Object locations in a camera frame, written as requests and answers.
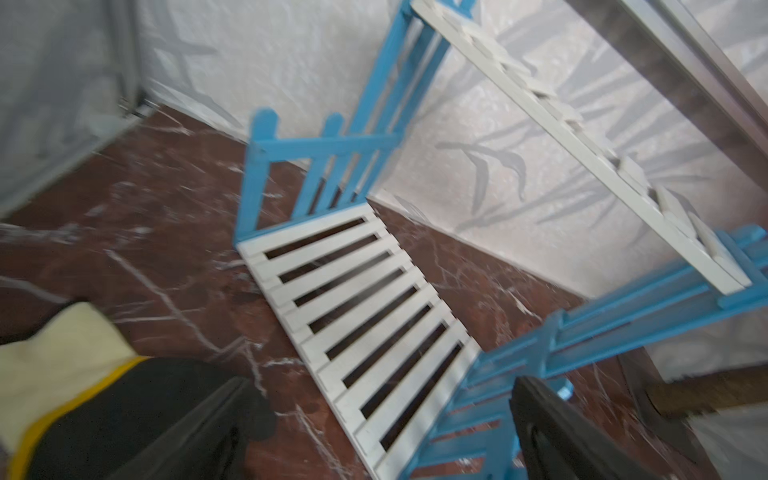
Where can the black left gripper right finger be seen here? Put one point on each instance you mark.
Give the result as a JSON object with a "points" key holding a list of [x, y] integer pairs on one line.
{"points": [[558, 442]]}

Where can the black and yellow work glove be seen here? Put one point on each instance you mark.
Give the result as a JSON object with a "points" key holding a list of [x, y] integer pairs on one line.
{"points": [[78, 402]]}

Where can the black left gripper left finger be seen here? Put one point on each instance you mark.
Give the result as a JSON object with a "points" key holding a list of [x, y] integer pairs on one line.
{"points": [[207, 443]]}

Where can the blue and white wooden shelf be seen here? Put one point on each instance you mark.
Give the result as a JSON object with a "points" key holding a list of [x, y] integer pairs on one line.
{"points": [[408, 384]]}

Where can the pink blossom artificial tree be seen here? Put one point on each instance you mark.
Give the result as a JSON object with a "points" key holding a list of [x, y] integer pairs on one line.
{"points": [[664, 407]]}

